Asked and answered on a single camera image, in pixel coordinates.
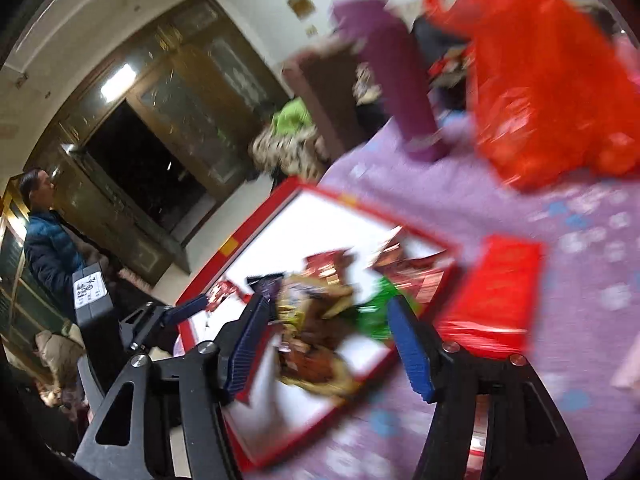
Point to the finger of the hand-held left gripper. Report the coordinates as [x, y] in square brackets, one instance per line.
[187, 310]

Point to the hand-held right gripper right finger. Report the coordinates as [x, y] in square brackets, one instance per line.
[410, 350]

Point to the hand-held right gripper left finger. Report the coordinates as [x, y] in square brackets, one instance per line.
[245, 345]

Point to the dark red candy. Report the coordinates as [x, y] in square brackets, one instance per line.
[221, 293]

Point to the green snack packet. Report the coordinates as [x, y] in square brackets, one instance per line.
[377, 307]

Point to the black snack packet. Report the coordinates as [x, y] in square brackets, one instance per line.
[267, 284]

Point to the clear gold-edged snack packet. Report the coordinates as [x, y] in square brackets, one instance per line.
[310, 340]

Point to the red snack packet white drawing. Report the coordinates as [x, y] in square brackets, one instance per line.
[415, 270]

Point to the dark red gold-lettered snack packet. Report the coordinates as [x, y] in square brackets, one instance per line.
[325, 262]

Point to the red box with white inside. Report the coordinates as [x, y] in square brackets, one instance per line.
[280, 230]

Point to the bright red snack packet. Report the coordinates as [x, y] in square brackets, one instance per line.
[500, 290]

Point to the purple floral tablecloth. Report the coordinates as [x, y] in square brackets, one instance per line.
[550, 410]

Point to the beige patterned blanket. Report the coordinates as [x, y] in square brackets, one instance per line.
[290, 152]

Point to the green blanket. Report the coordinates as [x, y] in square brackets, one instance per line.
[290, 115]

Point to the wooden cabinet with glass doors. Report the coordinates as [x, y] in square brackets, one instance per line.
[165, 90]

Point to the brown sofa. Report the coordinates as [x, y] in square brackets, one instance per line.
[325, 100]

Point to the purple thermos flask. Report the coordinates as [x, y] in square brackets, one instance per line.
[395, 85]

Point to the orange-red plastic bag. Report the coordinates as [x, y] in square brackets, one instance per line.
[540, 85]

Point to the wall socket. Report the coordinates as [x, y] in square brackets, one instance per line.
[311, 31]

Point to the yellow wall plaque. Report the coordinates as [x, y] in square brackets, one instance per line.
[301, 4]

